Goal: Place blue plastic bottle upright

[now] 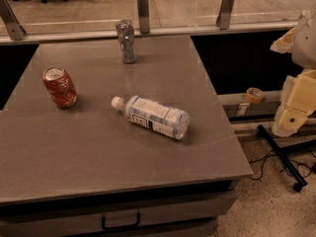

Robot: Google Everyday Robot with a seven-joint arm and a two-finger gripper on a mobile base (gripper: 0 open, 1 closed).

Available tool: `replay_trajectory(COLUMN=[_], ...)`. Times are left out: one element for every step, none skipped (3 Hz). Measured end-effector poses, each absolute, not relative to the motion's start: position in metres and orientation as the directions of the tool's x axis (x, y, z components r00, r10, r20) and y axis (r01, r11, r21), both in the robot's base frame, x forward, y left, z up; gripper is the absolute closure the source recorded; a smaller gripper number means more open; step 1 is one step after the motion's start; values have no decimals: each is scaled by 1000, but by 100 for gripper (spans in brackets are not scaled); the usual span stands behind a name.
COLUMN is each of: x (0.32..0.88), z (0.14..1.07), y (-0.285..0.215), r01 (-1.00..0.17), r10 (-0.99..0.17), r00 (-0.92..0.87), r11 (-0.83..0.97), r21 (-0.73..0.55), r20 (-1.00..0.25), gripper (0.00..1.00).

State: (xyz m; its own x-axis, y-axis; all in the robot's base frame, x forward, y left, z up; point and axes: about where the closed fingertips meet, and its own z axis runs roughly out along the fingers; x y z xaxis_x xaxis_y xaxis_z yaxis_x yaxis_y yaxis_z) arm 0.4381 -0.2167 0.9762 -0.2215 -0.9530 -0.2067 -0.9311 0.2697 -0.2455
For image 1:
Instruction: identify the right metal rail bracket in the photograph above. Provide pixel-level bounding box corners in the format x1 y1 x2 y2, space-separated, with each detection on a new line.
216 0 235 30

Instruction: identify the tall silver drink can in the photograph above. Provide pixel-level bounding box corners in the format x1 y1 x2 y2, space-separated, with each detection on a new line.
116 20 136 63

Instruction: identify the clear blue-labelled plastic bottle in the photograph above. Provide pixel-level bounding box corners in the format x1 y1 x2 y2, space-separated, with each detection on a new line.
111 96 191 140

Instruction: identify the left metal rail bracket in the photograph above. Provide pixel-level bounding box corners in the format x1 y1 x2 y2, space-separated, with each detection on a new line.
0 0 26 40

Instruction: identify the grey metal ledge beam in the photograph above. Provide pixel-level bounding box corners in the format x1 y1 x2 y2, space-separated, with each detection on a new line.
218 91 280 119

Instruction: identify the grey table drawer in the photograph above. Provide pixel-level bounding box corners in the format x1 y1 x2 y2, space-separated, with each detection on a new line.
0 191 237 237

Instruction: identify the black stand leg with caster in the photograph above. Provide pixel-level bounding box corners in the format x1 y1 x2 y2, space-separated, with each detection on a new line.
257 124 316 193

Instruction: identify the metal rail bracket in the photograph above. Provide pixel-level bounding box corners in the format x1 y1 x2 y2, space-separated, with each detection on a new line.
216 0 235 30
137 0 150 34
0 0 26 40

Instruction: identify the black floor cable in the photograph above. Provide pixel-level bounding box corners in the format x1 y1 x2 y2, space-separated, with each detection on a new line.
249 148 316 182

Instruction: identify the roll of tan tape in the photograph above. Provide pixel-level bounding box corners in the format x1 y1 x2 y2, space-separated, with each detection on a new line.
245 87 265 104

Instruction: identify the middle metal rail bracket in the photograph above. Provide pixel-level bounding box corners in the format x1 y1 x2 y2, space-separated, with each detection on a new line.
137 0 150 34

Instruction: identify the black drawer handle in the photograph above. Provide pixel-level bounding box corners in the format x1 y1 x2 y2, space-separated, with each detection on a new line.
101 212 141 232

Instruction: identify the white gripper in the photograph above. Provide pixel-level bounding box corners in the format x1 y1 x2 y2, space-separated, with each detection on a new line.
270 4 316 137

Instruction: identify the red dented soda can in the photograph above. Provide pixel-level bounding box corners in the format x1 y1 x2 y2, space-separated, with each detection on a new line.
42 67 77 109

